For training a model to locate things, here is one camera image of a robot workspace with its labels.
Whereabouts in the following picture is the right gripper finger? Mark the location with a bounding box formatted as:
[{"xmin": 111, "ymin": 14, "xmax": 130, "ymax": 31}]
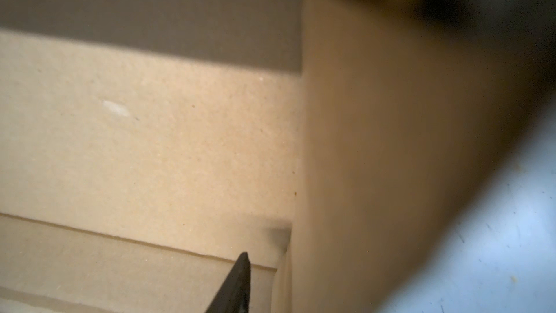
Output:
[{"xmin": 206, "ymin": 252, "xmax": 251, "ymax": 313}]

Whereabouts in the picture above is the brown cardboard box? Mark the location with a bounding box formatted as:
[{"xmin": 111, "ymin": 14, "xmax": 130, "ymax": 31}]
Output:
[{"xmin": 1, "ymin": 0, "xmax": 555, "ymax": 312}]

